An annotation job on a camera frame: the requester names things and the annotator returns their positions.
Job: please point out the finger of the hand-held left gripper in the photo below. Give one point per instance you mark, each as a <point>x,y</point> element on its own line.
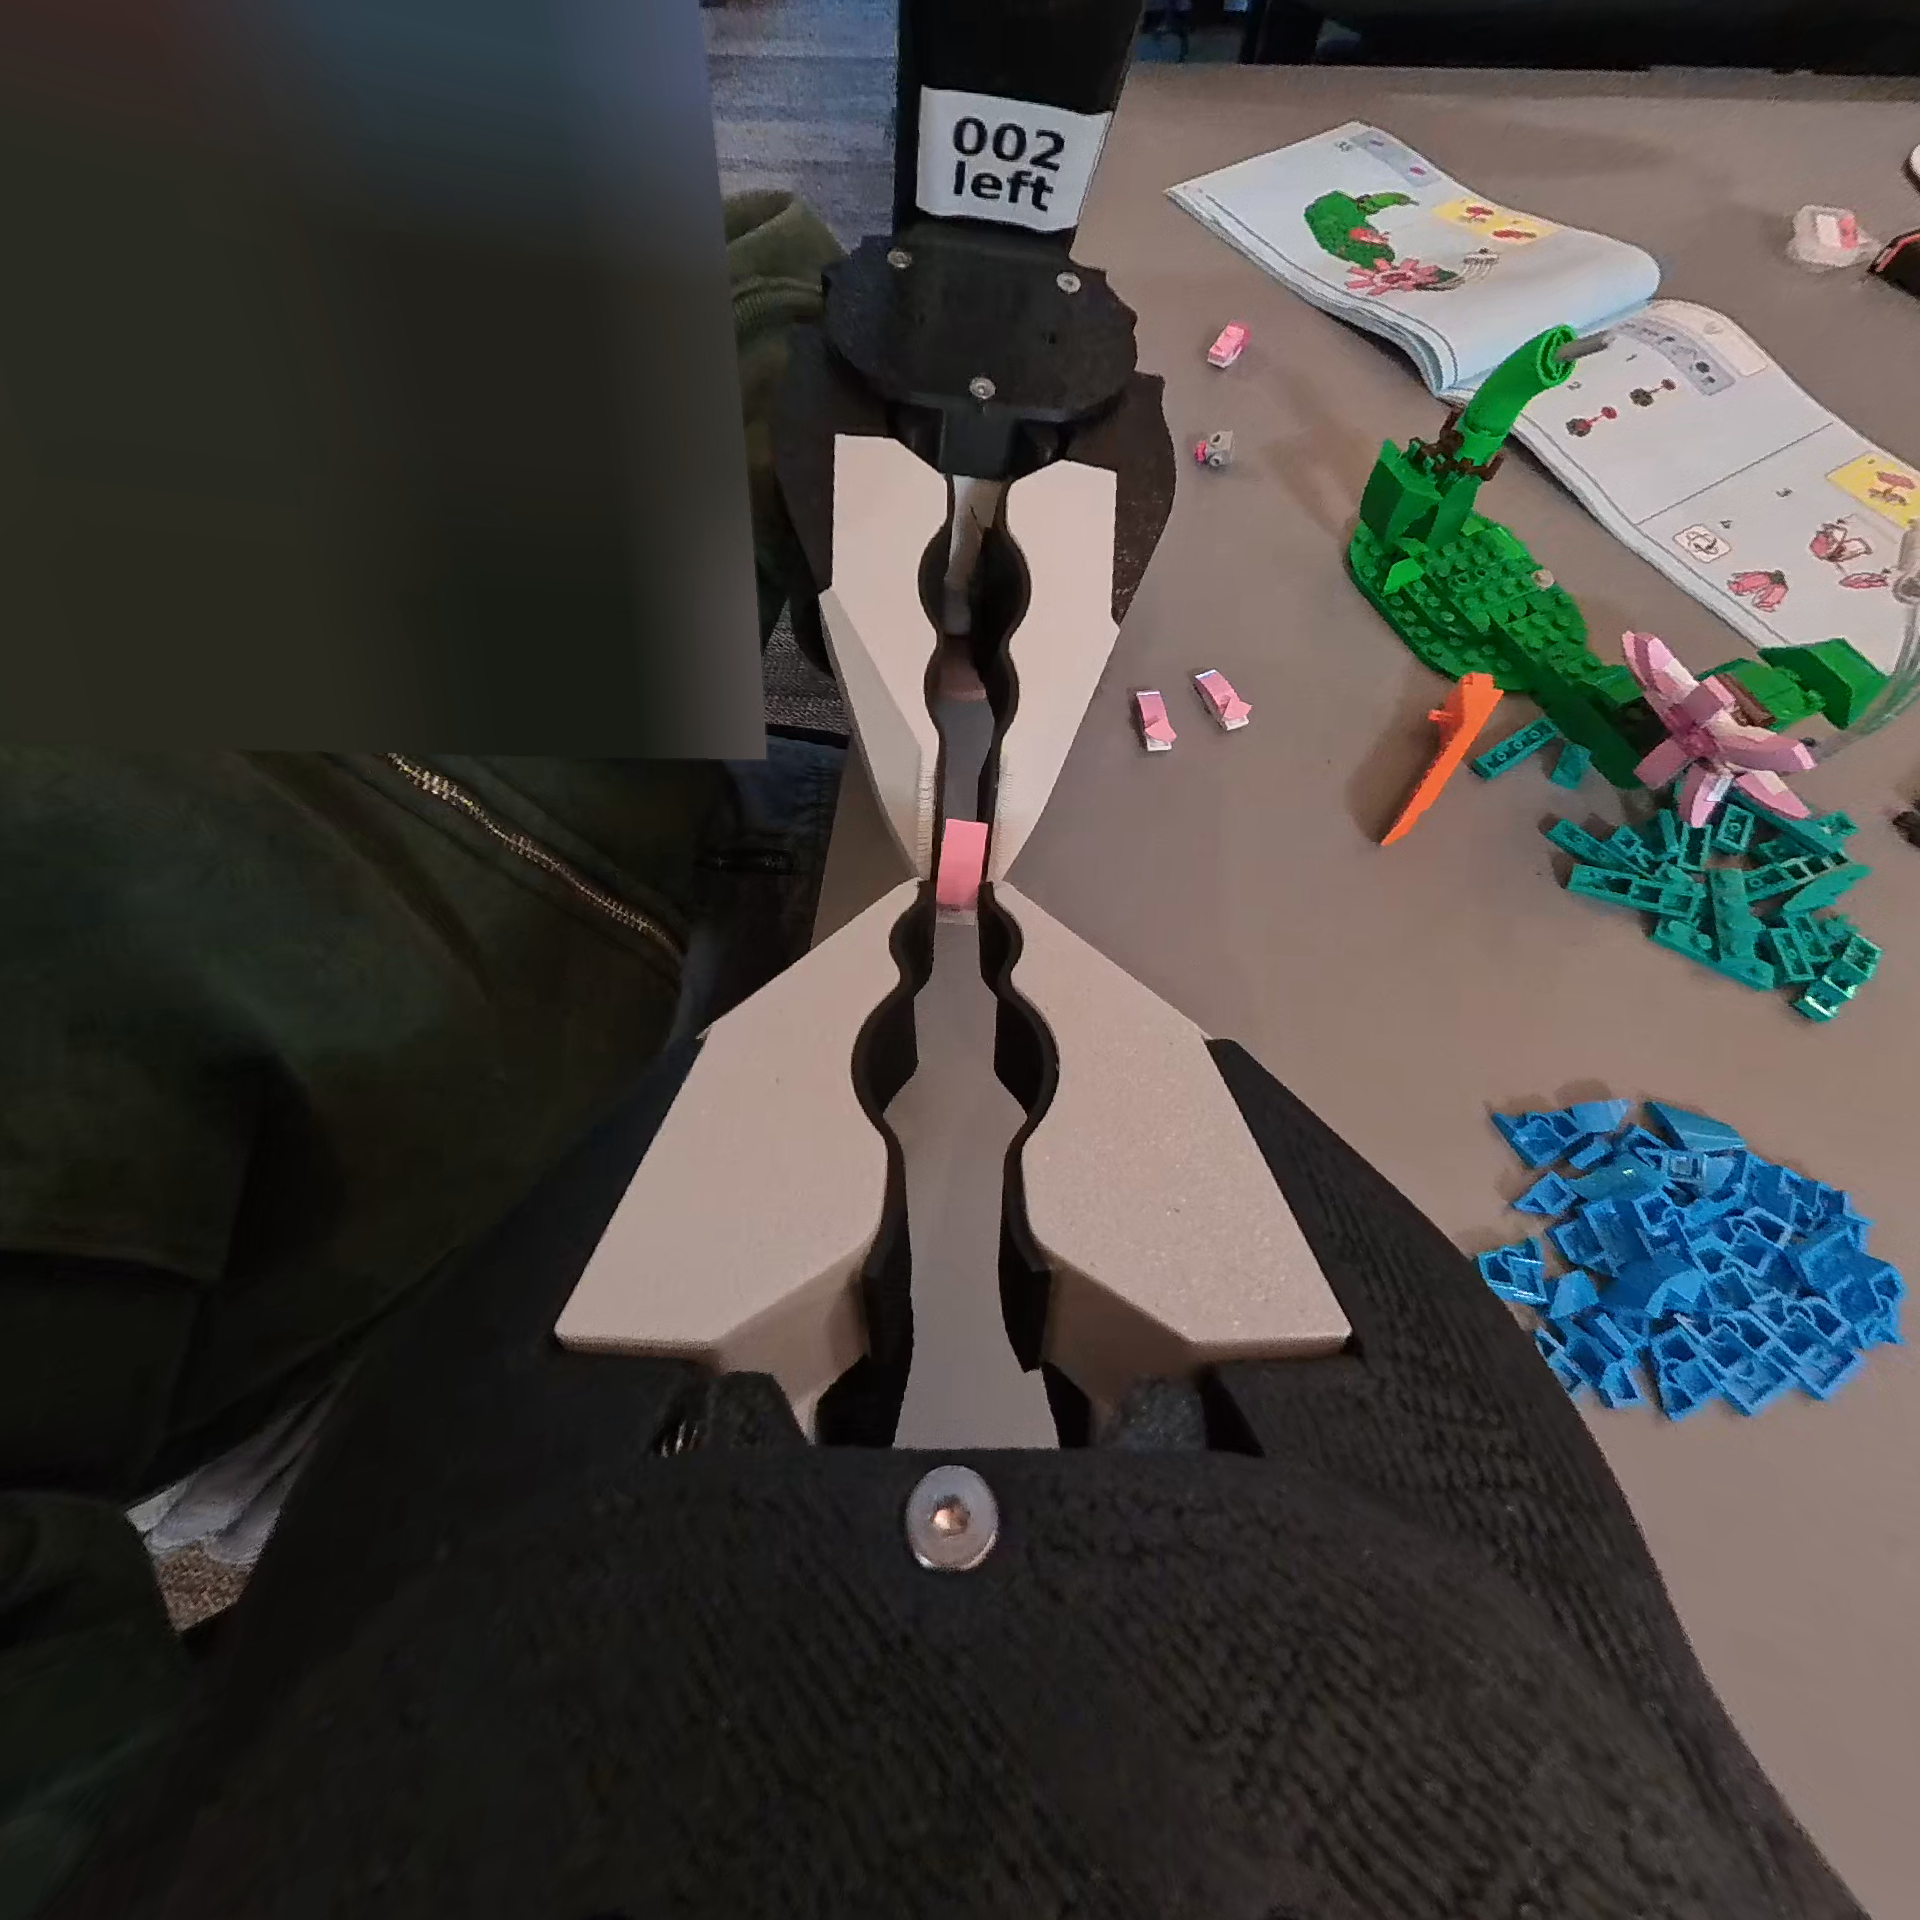
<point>1072,599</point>
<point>878,599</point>

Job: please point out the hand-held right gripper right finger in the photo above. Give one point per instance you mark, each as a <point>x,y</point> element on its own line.
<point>1171,1186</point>

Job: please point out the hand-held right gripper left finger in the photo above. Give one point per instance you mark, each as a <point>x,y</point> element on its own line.
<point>735,1186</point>

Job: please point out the person's left forearm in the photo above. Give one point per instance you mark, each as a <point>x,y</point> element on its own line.
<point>795,254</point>

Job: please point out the small grey pink lego piece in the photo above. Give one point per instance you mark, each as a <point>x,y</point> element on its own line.
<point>1211,447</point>

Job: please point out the green lego model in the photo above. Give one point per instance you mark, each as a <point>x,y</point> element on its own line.
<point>1455,587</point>

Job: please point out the lego instruction booklet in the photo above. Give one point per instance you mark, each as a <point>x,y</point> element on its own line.
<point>1500,254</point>

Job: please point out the pile of blue lego pieces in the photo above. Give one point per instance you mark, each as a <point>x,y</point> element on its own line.
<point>1694,1291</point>

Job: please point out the pile of teal lego pieces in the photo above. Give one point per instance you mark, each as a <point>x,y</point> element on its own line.
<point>1739,901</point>

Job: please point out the pink lego flower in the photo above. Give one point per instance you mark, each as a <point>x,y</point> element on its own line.
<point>1710,734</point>

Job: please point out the orange brick separator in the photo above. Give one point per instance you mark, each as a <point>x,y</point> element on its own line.
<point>1441,764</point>

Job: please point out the person's green jacket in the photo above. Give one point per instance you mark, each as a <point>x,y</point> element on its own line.
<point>225,974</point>

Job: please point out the person's grey pants leg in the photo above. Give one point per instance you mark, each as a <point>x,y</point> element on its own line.
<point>225,1485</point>

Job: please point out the small clear plastic bag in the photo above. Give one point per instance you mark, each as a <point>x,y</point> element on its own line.
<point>1833,237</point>

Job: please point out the red and black object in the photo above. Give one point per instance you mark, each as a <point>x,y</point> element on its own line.
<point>1898,260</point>

